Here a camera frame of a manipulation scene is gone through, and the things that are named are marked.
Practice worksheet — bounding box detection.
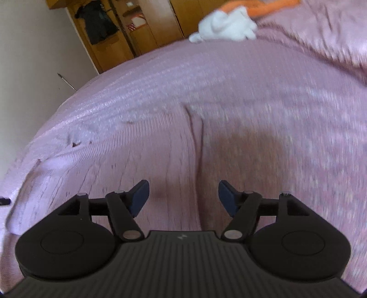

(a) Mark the lilac knit cardigan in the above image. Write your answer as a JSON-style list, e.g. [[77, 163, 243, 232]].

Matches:
[[6, 103, 301, 234]]

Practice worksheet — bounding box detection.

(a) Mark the pink floral bed sheet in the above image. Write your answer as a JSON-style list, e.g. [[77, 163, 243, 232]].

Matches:
[[0, 39, 367, 287]]

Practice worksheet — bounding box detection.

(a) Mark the dark hanging jacket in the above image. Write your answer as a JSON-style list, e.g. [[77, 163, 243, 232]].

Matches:
[[75, 1, 119, 45]]

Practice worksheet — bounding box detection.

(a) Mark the white and orange plush toy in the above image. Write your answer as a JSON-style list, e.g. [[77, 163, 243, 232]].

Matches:
[[189, 0, 300, 44]]

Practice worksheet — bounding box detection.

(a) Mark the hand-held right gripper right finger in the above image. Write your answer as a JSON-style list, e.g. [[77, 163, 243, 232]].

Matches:
[[218, 180, 312, 241]]

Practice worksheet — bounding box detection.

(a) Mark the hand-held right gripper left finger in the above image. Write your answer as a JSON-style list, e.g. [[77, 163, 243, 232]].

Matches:
[[57, 180, 150, 242]]

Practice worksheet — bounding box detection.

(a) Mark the pink checked quilt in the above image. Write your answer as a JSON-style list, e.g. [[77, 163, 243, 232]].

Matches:
[[255, 0, 367, 83]]

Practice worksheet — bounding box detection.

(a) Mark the small red box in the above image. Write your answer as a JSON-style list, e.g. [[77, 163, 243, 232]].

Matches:
[[128, 16, 147, 30]]

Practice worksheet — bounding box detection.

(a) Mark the wooden wardrobe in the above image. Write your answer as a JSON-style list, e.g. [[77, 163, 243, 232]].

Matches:
[[47, 0, 230, 74]]

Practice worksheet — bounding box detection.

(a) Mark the thin metal rod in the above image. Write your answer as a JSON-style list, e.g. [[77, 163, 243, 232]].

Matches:
[[57, 73, 77, 91]]

